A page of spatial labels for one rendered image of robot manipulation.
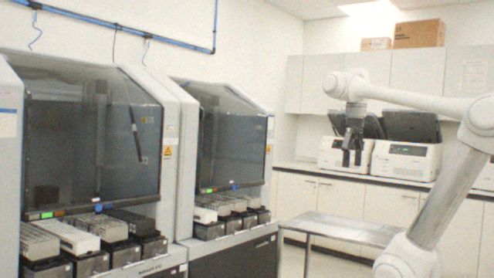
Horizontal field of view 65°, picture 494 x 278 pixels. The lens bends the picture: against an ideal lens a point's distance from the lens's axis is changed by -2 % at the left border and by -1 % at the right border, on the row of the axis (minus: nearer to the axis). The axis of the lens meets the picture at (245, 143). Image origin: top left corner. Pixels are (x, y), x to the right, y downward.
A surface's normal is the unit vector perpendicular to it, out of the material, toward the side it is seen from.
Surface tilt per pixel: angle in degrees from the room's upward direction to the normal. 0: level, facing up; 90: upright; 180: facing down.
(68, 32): 90
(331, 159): 90
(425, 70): 90
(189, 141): 90
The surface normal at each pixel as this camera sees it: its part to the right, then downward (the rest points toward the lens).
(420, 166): -0.59, 0.00
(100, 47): 0.80, 0.08
